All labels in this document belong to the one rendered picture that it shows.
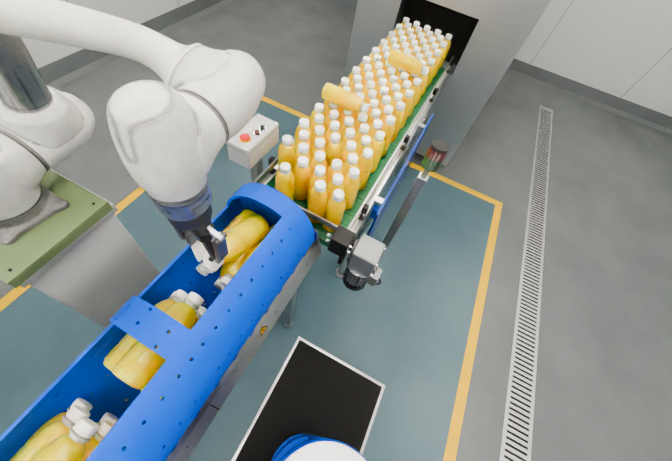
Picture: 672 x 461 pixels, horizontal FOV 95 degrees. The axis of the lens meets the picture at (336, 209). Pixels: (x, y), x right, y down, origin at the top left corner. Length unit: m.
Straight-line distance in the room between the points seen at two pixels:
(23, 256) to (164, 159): 0.83
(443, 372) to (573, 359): 0.91
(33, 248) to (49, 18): 0.75
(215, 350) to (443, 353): 1.62
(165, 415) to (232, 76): 0.63
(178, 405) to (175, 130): 0.55
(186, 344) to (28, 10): 0.59
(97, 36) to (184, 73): 0.13
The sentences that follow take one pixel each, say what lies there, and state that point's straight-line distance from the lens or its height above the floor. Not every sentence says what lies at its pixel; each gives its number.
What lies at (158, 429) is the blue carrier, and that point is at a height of 1.17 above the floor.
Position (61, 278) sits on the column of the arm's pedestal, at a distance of 1.34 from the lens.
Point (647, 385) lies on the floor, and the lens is 2.99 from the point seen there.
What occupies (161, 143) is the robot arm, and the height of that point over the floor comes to 1.64.
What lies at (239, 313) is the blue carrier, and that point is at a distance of 0.79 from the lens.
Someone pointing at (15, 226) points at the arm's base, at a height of 1.06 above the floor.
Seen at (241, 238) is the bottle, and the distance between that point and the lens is 0.81.
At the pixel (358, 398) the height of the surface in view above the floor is 0.15.
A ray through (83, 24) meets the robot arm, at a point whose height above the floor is 1.68.
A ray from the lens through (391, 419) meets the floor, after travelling 2.01.
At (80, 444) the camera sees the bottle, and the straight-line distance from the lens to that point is 0.84.
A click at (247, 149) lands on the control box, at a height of 1.10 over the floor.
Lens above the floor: 1.93
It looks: 54 degrees down
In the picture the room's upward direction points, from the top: 14 degrees clockwise
